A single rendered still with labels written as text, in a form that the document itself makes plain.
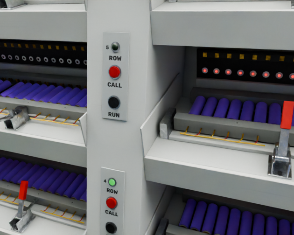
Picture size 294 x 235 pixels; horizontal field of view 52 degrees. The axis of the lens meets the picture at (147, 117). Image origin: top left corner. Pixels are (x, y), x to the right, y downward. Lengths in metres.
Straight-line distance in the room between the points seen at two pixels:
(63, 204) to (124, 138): 0.24
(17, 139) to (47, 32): 0.19
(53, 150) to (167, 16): 0.28
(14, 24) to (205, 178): 0.38
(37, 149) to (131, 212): 0.19
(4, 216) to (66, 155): 0.24
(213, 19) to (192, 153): 0.18
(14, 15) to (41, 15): 0.05
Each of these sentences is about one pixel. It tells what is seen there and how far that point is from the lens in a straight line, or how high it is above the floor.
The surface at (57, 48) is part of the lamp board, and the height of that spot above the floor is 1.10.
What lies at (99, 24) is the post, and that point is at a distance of 0.44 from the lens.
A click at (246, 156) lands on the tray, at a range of 0.44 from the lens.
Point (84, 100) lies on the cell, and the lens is 0.57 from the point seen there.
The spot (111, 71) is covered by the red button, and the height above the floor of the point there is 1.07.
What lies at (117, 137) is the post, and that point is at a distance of 0.44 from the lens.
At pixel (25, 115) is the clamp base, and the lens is 0.58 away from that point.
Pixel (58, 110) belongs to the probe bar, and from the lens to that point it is 0.55.
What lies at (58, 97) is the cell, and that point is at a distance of 0.60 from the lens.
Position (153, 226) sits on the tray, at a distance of 0.54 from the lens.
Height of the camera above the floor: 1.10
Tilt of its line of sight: 13 degrees down
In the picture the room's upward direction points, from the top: 3 degrees clockwise
